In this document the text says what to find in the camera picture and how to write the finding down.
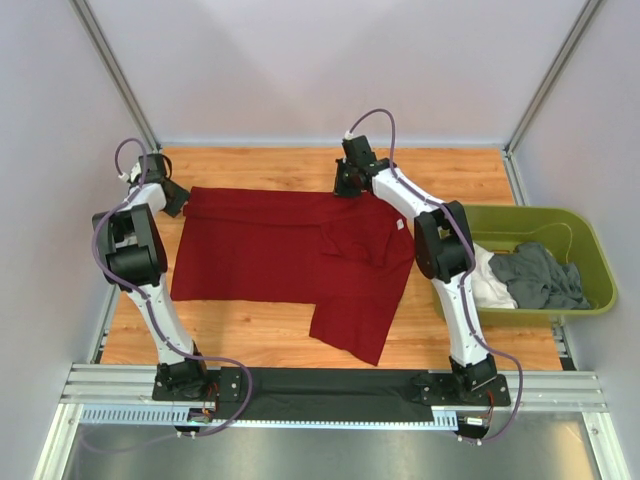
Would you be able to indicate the black cloth strip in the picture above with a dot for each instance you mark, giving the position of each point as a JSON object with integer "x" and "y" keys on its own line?
{"x": 335, "y": 395}

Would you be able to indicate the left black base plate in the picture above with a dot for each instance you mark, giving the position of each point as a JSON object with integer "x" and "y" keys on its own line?
{"x": 226, "y": 385}

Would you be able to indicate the slotted cable duct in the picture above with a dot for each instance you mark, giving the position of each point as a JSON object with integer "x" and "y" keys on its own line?
{"x": 185, "y": 417}

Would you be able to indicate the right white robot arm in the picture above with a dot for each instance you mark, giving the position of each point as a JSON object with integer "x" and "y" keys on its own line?
{"x": 443, "y": 251}

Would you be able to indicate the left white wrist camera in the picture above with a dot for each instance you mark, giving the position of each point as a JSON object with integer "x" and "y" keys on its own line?
{"x": 133, "y": 176}

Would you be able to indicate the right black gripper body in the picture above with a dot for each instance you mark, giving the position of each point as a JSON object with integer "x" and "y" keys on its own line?
{"x": 344, "y": 182}

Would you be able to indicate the right aluminium frame post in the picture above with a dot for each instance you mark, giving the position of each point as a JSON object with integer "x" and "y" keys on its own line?
{"x": 586, "y": 15}

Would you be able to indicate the left aluminium frame post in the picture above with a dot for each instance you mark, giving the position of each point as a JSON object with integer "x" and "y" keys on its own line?
{"x": 101, "y": 44}

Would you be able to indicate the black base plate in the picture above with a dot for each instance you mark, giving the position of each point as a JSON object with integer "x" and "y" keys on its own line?
{"x": 448, "y": 389}
{"x": 226, "y": 385}

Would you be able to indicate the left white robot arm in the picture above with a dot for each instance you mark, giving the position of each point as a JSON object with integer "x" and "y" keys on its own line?
{"x": 129, "y": 245}

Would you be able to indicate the red t-shirt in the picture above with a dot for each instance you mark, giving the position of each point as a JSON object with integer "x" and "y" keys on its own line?
{"x": 348, "y": 257}

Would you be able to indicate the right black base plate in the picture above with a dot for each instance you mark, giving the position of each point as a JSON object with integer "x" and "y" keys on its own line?
{"x": 448, "y": 389}

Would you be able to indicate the white t-shirt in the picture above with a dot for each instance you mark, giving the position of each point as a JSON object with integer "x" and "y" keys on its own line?
{"x": 488, "y": 291}

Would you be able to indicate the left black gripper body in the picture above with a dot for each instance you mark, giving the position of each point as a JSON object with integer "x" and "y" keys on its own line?
{"x": 180, "y": 197}

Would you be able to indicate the aluminium mounting rail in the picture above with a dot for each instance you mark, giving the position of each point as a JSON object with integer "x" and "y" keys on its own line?
{"x": 543, "y": 391}

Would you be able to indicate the grey t-shirt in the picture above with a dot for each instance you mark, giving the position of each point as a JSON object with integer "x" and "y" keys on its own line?
{"x": 536, "y": 280}

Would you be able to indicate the green plastic bin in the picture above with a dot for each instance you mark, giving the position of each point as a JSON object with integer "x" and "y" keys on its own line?
{"x": 565, "y": 235}

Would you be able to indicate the aluminium frame post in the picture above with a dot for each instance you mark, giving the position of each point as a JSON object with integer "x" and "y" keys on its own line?
{"x": 101, "y": 44}
{"x": 586, "y": 15}

